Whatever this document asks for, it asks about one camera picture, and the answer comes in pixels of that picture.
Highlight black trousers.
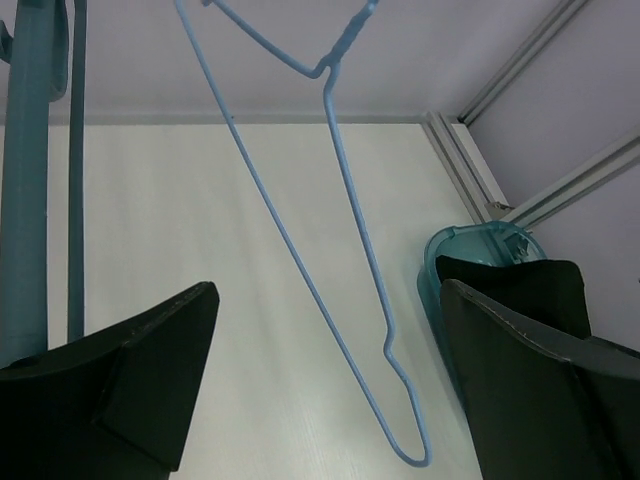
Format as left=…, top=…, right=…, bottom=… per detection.
left=435, top=255, right=591, bottom=339

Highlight light blue wire hanger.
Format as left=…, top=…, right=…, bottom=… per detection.
left=173, top=0, right=432, bottom=469

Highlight teal plastic hanger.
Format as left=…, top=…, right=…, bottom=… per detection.
left=1, top=1, right=87, bottom=366

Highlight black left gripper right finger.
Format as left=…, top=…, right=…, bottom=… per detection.
left=441, top=280, right=639, bottom=479

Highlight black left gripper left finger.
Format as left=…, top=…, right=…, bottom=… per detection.
left=1, top=281, right=220, bottom=479

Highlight aluminium right frame post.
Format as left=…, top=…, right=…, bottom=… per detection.
left=423, top=1, right=639, bottom=228

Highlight teal plastic bin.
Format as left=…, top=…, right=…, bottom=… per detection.
left=417, top=221, right=546, bottom=401

